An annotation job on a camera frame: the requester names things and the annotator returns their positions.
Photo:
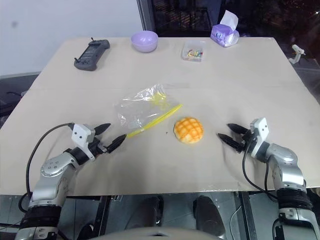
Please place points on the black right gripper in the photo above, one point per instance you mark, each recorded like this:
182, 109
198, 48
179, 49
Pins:
246, 140

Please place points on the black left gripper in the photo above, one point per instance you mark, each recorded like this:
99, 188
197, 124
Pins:
96, 147

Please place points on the clear yellow zip bag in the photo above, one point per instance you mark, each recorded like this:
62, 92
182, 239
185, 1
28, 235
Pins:
140, 107

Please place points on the round yellow pineapple bun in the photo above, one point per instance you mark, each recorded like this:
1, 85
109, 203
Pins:
188, 130

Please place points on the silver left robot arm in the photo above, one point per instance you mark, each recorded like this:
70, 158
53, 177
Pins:
52, 167

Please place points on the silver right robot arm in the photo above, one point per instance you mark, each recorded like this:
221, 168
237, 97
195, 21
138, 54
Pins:
287, 160

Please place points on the black table leg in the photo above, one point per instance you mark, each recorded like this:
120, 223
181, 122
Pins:
103, 215
247, 217

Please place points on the dark grey remote controller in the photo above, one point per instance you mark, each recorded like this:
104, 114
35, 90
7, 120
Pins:
90, 55

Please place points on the dark rounded shape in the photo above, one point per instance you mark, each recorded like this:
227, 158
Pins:
208, 215

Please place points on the clear box of colourful clips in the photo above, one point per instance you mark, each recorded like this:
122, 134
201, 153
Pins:
193, 51

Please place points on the grey robot torso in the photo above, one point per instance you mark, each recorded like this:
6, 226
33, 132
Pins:
130, 235

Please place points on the purple tissue pack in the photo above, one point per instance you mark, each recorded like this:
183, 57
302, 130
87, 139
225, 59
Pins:
223, 33

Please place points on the purple plastic bowl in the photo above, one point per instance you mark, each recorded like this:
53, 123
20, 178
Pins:
144, 41

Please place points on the white handheld tool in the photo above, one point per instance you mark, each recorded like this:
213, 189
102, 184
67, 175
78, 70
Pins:
297, 50

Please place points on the dark glass window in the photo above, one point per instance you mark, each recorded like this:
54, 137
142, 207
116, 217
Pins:
187, 15

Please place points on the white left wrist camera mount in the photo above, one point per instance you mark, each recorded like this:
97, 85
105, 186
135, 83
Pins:
81, 135

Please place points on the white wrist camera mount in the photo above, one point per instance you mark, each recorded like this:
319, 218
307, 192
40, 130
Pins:
262, 127
81, 135

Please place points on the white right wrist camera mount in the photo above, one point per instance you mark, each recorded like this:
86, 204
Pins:
262, 127

